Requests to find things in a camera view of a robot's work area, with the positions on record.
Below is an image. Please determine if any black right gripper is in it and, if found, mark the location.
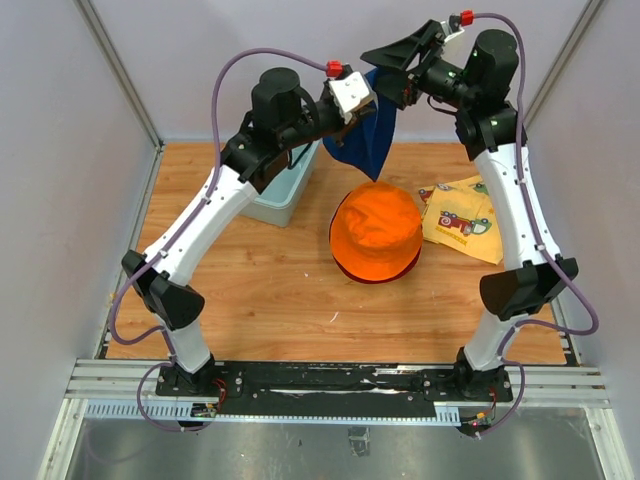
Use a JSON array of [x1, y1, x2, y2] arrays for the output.
[[360, 20, 477, 110]]

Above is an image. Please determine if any blue bucket hat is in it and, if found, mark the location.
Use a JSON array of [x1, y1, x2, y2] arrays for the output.
[[321, 69, 397, 181]]

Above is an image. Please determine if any orange bucket hat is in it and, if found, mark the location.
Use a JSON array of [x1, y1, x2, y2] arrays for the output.
[[329, 181, 423, 280]]

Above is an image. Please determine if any dark maroon bucket hat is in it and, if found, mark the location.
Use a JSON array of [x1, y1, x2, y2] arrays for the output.
[[338, 255, 420, 285]]

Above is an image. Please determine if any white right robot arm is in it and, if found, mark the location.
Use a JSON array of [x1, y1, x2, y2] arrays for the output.
[[360, 11, 578, 401]]

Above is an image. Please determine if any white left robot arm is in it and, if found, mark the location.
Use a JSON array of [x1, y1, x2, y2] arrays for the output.
[[122, 67, 370, 396]]

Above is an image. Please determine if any light teal plastic bin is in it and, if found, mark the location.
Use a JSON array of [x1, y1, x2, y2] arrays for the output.
[[240, 141, 319, 228]]

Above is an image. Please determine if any yellow cartoon print cloth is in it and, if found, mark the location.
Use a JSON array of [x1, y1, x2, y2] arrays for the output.
[[418, 175, 503, 265]]

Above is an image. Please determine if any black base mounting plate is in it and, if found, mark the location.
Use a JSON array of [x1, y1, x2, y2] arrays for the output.
[[155, 361, 513, 410]]

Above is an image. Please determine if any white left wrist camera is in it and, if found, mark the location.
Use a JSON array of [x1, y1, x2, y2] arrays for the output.
[[326, 61, 376, 124]]

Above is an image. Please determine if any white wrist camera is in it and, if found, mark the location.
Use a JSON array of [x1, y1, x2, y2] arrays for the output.
[[326, 61, 376, 124], [441, 10, 475, 43]]

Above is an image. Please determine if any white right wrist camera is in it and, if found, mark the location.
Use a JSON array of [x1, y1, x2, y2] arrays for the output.
[[441, 10, 475, 43]]

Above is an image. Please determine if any grey slotted cable duct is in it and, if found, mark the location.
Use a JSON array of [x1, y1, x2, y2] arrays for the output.
[[84, 398, 461, 427]]

